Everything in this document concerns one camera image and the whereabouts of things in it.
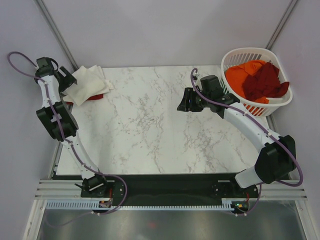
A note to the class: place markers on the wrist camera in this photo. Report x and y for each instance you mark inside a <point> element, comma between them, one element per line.
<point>44,62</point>
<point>211,86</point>

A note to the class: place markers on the folded white t shirt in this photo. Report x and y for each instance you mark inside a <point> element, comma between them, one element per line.
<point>108,85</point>

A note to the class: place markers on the orange t shirt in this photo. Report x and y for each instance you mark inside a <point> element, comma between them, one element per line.
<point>240,77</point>

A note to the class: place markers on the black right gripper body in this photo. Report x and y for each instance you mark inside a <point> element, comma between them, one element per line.
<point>200,102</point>

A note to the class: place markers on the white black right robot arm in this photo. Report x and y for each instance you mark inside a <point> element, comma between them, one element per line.
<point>275,152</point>

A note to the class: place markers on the aluminium frame rail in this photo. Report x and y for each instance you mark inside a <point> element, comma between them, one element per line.
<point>66,190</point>

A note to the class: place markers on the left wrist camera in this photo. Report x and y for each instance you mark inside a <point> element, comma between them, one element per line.
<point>44,62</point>

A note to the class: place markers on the white plastic laundry basket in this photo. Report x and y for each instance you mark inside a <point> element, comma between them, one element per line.
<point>245,54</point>

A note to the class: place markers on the green t shirt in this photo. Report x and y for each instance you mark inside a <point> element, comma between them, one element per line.
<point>223,86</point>

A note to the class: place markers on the dark red t shirt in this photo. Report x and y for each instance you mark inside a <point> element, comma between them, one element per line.
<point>264,84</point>

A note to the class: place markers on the right corner metal post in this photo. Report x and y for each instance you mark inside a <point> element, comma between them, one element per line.
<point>282,23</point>

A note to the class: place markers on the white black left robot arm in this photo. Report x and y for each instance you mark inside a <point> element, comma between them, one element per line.
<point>62,126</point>

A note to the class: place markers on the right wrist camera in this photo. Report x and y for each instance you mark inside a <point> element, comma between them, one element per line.
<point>211,86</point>

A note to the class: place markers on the left corner metal post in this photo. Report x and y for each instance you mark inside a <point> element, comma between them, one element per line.
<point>56,32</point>

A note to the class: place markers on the white slotted cable duct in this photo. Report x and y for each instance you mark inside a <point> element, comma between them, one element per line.
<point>99,205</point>

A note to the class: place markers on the cream white t shirt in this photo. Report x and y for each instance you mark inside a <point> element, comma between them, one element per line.
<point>89,82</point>

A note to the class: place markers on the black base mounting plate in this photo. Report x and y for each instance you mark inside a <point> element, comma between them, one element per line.
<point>175,188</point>

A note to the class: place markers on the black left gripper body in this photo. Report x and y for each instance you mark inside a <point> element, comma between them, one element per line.
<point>58,74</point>

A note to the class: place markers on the corner metal post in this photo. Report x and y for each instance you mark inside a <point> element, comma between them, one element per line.
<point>282,23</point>
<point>56,32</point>

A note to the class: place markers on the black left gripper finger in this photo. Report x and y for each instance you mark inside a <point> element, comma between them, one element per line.
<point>63,86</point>
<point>66,78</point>

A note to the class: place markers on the folded red t shirt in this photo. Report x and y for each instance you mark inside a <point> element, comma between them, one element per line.
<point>96,97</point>

